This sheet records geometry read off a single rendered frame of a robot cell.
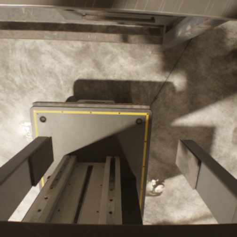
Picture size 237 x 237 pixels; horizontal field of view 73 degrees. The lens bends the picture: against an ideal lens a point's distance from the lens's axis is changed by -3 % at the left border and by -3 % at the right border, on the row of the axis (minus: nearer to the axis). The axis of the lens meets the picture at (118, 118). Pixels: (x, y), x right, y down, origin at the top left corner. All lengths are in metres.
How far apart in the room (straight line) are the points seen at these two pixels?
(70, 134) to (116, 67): 0.57
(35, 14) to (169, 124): 1.13
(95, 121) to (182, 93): 0.70
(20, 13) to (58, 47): 0.30
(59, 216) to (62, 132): 0.46
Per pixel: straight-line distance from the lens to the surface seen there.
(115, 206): 0.71
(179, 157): 0.17
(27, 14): 1.17
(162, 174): 1.54
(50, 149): 0.17
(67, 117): 0.98
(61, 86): 1.30
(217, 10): 0.44
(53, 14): 1.11
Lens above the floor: 1.23
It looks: 75 degrees down
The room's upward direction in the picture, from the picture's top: 178 degrees clockwise
